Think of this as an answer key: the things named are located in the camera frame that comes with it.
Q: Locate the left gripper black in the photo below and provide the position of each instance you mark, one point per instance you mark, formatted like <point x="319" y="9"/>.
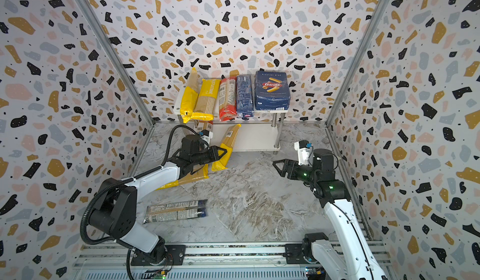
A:
<point x="214" y="156"/>

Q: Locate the blue Barilla penne box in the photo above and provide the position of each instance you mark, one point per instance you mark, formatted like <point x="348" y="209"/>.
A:
<point x="271" y="91"/>

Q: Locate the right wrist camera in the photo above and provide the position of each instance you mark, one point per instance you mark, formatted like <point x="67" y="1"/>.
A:
<point x="304" y="151"/>

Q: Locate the yellow spaghetti bag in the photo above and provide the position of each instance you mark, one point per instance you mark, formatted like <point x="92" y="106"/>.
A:
<point x="199" y="174"/>
<point x="228" y="142"/>
<point x="190" y="96"/>
<point x="206" y="101"/>

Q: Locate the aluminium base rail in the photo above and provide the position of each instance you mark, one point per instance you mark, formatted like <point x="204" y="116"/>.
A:
<point x="203" y="261"/>

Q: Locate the white two-tier shelf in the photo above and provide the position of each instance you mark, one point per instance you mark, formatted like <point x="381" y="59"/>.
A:
<point x="253" y="136"/>

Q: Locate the blue Barilla spaghetti box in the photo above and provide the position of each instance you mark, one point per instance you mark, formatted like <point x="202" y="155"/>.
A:
<point x="244" y="97"/>

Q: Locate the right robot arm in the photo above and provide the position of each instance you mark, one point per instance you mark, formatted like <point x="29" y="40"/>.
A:
<point x="315" y="169"/>

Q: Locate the clear blue-end spaghetti bag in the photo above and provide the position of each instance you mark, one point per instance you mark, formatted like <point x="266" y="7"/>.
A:
<point x="176" y="211"/>

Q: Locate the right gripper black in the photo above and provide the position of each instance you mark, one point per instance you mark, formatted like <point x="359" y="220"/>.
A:
<point x="290" y="169"/>

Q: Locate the red-end spaghetti bag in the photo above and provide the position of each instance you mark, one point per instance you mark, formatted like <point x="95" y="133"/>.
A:
<point x="227" y="99"/>
<point x="205" y="126"/>

